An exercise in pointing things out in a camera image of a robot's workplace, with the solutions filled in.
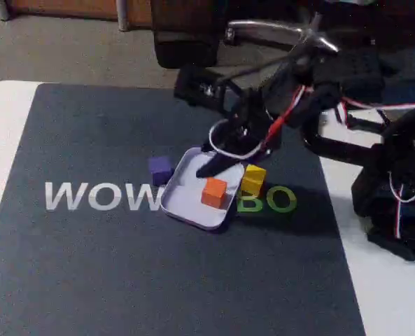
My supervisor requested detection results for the orange cube block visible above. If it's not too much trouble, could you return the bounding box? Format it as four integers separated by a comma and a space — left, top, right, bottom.
200, 177, 228, 210

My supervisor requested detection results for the yellow cube block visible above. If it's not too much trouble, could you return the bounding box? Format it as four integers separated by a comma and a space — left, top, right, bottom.
241, 163, 267, 197

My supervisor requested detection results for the purple cube block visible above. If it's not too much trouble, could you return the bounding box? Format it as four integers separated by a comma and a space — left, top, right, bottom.
148, 155, 174, 186

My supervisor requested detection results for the lavender rounded tray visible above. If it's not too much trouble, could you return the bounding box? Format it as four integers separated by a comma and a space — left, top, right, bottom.
160, 146, 246, 232

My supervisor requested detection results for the chrome office chair base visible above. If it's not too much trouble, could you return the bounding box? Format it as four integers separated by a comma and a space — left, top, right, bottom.
224, 12, 341, 60

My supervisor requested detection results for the dark brown furniture block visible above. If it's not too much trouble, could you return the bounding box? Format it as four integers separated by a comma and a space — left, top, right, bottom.
150, 0, 219, 69

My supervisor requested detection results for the dark printed desk mat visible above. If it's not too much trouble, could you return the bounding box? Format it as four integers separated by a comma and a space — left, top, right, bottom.
0, 83, 367, 336

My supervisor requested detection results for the brown wooden baseboard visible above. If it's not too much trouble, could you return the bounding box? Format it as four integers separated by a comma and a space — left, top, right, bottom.
0, 0, 153, 31

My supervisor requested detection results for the white looped cable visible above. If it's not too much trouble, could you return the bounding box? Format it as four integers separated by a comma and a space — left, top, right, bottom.
208, 118, 266, 159

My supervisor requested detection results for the red and white wire bundle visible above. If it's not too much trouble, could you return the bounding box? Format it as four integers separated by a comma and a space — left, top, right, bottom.
268, 85, 415, 141

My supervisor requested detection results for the thin black camera cable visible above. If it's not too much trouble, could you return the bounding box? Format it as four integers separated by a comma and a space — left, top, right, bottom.
213, 52, 299, 87

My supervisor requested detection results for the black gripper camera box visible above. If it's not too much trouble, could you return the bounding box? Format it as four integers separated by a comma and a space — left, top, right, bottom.
174, 65, 231, 110

